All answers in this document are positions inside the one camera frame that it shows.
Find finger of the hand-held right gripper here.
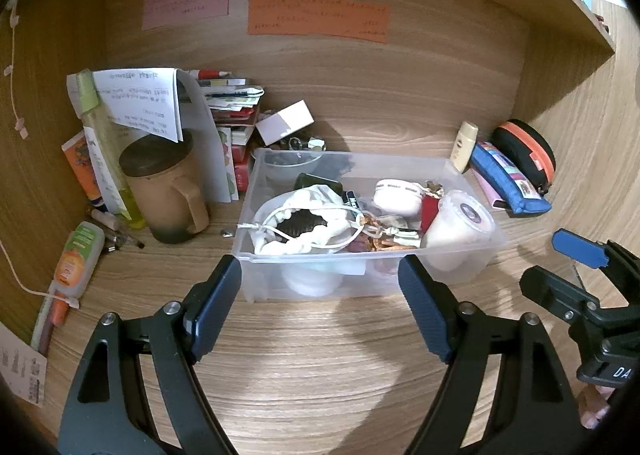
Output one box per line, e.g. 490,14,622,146
552,228,640,306
519,265,601,336

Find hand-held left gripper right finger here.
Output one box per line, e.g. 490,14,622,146
396,254,583,455

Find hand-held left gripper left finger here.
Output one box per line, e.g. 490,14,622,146
57,254,243,455

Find clear plastic bin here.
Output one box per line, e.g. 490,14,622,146
231,148,508,303

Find white lidded cup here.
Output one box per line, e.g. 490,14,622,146
422,189,496,271

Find wooden desktop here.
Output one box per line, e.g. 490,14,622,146
0,125,640,455

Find person's right hand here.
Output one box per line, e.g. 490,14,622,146
579,382,613,430

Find blue patchwork pouch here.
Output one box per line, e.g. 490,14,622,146
469,141,552,218

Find red small pouch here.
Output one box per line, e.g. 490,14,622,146
420,195,448,233

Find pink flat case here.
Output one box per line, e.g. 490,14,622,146
472,168,507,211

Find white round case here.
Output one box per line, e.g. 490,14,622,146
372,178,426,216

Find black orange zip case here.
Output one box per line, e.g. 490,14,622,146
490,119,557,196

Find brown mug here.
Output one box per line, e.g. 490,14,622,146
118,129,211,244

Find lip balm tube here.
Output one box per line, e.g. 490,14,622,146
90,208,123,232

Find orange label sanitiser bottle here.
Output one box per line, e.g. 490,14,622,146
52,221,106,298

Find cream small bottle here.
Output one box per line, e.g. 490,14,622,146
450,121,480,173

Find orange pen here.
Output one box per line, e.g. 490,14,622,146
31,295,71,358

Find white curved leaflet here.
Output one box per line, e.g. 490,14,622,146
172,72,242,203

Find yellow-green bottle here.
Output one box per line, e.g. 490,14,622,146
75,71,147,230

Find metal binder clips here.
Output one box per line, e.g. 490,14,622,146
277,135,326,152

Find white cardboard box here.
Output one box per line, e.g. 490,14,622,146
255,100,316,146

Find stack of books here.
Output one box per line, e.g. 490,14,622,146
197,78,266,191

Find printed receipt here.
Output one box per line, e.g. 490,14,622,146
0,322,48,407

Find printed paper sheet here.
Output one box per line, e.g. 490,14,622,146
92,68,183,142

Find orange paper note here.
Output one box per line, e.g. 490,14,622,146
247,0,390,44

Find orange beaded keychain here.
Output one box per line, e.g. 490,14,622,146
360,215,421,253

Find white drawstring pouch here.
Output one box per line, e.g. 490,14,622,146
237,186,368,256

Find white cord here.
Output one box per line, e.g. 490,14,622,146
0,240,81,308

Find white cable with clips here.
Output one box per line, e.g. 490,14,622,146
2,0,31,141

